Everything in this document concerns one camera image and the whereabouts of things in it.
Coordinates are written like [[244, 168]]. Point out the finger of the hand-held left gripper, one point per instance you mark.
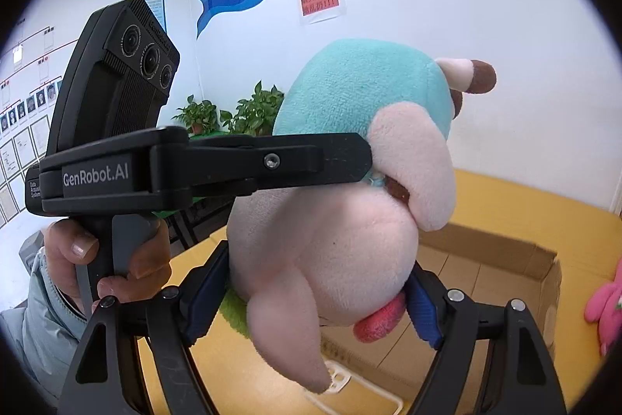
[[301, 160]]

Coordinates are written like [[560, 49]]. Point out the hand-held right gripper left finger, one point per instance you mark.
[[201, 301]]

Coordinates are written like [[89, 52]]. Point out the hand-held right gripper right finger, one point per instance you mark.
[[423, 315]]

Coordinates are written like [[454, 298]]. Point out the cardboard box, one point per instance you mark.
[[491, 279]]

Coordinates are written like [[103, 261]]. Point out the teal and pink plush toy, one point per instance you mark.
[[335, 240]]

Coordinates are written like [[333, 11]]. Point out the person's left forearm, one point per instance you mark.
[[43, 327]]

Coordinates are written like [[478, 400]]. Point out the person's left hand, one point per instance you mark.
[[65, 245]]

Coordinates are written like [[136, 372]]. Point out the large potted plant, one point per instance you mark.
[[255, 108]]

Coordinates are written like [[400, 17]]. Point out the dark side table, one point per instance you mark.
[[199, 223]]

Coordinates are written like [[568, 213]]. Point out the small potted plant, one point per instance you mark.
[[197, 113]]

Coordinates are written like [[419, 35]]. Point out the white plastic item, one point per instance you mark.
[[340, 378]]

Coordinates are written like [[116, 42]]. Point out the blue framed poster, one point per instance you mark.
[[156, 6]]

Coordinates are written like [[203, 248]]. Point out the red paper notice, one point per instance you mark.
[[319, 2]]

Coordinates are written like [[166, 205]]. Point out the wall display of framed papers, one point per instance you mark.
[[22, 123]]

